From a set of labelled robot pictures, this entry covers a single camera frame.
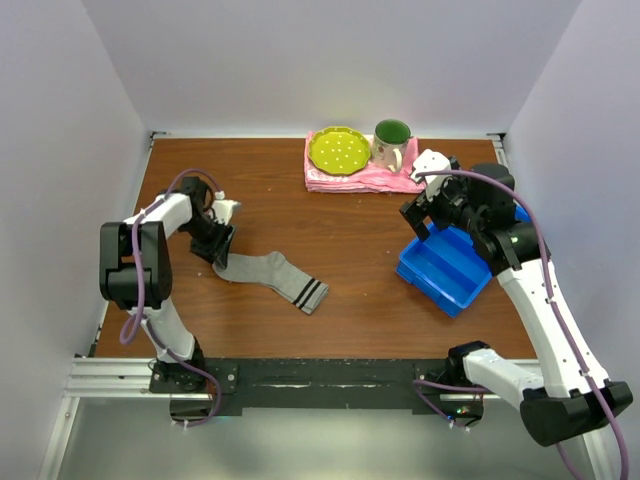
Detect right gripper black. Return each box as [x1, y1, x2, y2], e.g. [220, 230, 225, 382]
[401, 166, 484, 241]

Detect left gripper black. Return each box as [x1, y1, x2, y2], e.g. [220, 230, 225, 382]
[180, 216, 235, 268]

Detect grey sock black stripes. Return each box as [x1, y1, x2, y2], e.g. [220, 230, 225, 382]
[212, 251, 329, 315]

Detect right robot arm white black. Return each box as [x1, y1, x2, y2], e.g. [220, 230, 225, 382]
[400, 151, 633, 446]

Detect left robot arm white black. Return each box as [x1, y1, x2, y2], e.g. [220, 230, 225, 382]
[99, 170, 241, 392]

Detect pink folded cloth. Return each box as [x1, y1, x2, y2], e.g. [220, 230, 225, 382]
[303, 131, 422, 194]

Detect blue plastic divided bin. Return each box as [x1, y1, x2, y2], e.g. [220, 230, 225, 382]
[395, 204, 531, 319]

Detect cream mug green inside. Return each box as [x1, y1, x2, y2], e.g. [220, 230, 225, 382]
[370, 119, 412, 173]

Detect yellow-green dotted plate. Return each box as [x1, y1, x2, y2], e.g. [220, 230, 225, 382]
[308, 126, 371, 176]

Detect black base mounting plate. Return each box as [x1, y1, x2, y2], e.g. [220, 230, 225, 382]
[149, 358, 484, 422]

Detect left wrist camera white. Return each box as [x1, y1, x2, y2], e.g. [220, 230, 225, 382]
[211, 199, 242, 225]

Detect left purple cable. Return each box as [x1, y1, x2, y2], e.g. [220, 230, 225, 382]
[118, 167, 225, 434]

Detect purple cable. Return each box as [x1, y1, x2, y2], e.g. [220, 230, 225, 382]
[411, 168, 632, 480]
[118, 167, 225, 434]

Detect aluminium frame rail front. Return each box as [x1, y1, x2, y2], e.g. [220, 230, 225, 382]
[38, 358, 211, 479]

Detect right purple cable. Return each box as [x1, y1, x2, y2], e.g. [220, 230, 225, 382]
[411, 168, 632, 480]

